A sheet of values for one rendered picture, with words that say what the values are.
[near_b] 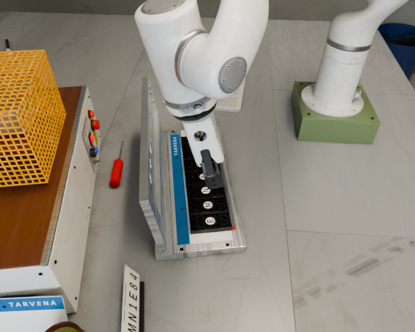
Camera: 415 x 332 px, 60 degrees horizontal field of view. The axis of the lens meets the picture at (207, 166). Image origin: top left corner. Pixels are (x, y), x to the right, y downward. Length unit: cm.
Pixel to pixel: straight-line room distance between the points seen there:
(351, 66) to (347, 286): 59
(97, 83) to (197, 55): 101
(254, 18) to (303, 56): 116
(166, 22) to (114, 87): 95
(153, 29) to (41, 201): 42
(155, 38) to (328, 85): 73
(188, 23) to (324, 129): 74
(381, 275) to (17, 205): 77
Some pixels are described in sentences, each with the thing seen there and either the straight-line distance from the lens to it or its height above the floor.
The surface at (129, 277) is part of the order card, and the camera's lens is 79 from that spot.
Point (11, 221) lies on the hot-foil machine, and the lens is 76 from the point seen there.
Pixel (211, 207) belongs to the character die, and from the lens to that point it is 90.
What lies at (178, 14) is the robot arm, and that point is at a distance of 48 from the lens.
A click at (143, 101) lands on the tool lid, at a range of 93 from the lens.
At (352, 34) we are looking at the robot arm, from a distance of 107.
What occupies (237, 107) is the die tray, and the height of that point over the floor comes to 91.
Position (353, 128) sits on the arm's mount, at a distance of 116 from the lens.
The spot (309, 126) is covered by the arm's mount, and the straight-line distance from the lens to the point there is 113.
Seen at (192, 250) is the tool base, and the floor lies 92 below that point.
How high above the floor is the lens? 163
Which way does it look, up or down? 45 degrees down
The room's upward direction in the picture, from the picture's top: straight up
